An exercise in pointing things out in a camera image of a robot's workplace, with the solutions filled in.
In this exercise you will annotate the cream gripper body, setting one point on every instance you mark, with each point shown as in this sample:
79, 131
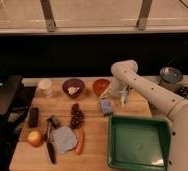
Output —
112, 93

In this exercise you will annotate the blue sponge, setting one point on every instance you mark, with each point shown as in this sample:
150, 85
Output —
106, 107

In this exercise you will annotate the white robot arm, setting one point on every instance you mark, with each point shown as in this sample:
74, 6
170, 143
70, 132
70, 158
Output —
172, 105

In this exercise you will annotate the green plastic tray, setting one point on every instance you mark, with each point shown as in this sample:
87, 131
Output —
138, 144

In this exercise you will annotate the orange bowl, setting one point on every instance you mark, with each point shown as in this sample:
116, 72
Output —
100, 85

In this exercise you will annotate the yellow item in bowl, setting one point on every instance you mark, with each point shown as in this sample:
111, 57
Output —
73, 90

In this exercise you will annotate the purple bowl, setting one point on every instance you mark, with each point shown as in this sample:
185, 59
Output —
73, 82

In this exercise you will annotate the bunch of red grapes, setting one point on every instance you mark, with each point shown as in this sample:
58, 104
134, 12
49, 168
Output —
77, 116

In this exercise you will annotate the metal bowl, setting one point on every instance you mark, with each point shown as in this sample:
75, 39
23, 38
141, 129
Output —
171, 75

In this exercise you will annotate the orange carrot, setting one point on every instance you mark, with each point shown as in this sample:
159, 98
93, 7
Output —
79, 145

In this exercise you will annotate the grey folded cloth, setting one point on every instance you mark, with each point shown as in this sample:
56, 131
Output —
64, 139

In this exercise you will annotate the small dark brush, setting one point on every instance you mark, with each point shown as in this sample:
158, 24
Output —
54, 121

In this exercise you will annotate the white cup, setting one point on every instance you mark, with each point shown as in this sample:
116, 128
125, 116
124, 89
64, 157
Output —
45, 86

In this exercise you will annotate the black rectangular block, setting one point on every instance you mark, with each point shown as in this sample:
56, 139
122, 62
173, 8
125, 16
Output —
33, 117

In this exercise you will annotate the red yellow apple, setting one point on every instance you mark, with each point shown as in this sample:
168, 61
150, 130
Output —
34, 138

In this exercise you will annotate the black office chair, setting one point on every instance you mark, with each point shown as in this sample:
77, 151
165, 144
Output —
14, 105

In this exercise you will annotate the black handled knife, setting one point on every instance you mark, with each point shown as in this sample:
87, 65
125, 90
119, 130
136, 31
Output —
49, 144

